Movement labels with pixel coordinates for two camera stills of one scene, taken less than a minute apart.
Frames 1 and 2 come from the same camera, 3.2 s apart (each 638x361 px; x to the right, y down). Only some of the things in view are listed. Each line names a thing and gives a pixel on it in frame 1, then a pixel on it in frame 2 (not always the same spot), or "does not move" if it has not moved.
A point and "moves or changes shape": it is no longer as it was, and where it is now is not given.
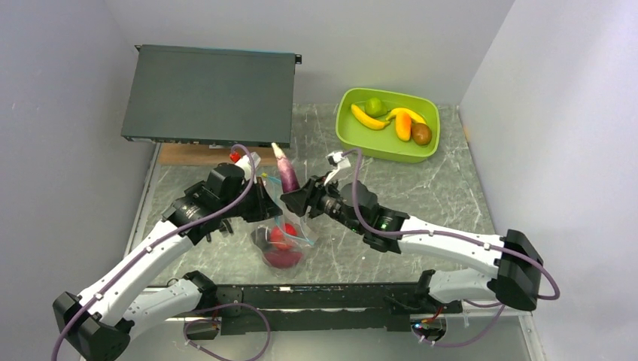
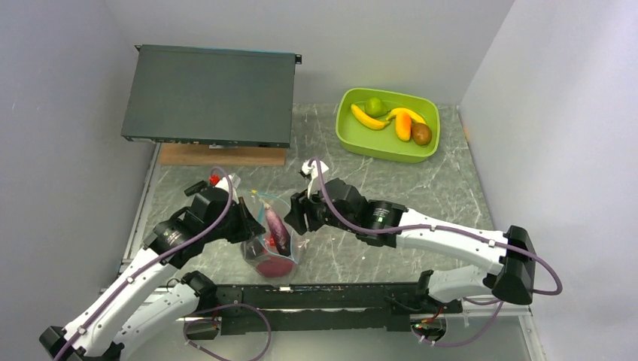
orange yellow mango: [403, 126] does not move
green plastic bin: [384, 144] does not move
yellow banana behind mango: [414, 116] does not move
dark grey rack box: [211, 96] does not move
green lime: [375, 107] does not move
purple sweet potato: [283, 259] -> [275, 267]
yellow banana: [366, 121] does not move
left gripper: [265, 207] -> [249, 226]
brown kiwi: [421, 133] does not move
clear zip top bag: [282, 243] moves or changes shape
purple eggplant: [289, 177] -> [279, 230]
